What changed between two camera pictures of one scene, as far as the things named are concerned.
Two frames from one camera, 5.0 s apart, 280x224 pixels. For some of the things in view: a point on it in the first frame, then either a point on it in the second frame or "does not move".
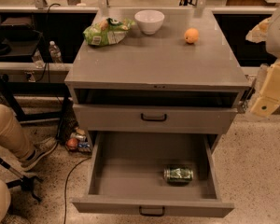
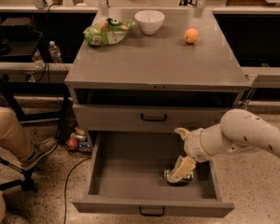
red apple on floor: [72, 143] does not move
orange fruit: [191, 35] does not move
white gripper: [279, 36] to [192, 144]
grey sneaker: [39, 150] does not move
